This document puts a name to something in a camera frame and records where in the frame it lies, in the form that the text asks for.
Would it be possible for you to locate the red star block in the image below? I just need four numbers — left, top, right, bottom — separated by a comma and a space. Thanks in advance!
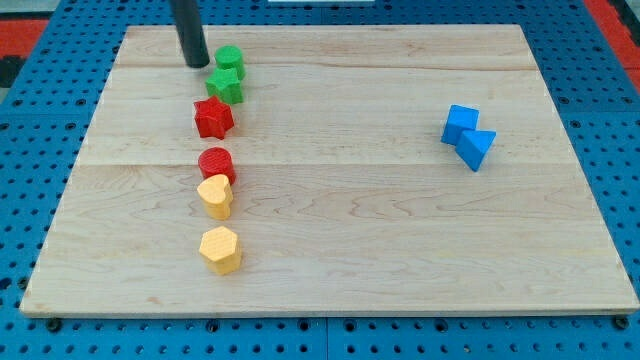
194, 96, 235, 140

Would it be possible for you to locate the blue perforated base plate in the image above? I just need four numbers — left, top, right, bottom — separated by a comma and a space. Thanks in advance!
1, 0, 639, 359

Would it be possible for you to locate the blue cube block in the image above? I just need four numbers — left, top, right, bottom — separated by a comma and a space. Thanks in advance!
441, 104, 479, 145

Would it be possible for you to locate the green star block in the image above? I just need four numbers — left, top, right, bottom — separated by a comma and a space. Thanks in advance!
205, 68, 244, 105

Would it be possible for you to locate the green cylinder block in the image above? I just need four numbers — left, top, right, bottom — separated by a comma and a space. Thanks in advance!
214, 45, 246, 80

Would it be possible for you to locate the red cylinder block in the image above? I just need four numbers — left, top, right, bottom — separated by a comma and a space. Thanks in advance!
197, 147, 236, 185

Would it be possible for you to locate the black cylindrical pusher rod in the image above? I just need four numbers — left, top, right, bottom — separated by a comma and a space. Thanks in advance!
169, 0, 210, 69

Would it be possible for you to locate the light wooden board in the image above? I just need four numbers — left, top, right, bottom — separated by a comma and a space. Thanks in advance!
20, 25, 639, 319

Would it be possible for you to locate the yellow heart block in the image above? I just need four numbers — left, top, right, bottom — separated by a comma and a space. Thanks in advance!
196, 174, 233, 220

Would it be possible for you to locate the blue triangular prism block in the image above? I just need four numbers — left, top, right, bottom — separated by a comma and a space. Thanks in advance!
455, 130, 497, 172

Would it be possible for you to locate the yellow hexagon block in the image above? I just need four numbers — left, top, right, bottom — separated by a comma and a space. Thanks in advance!
199, 226, 242, 275

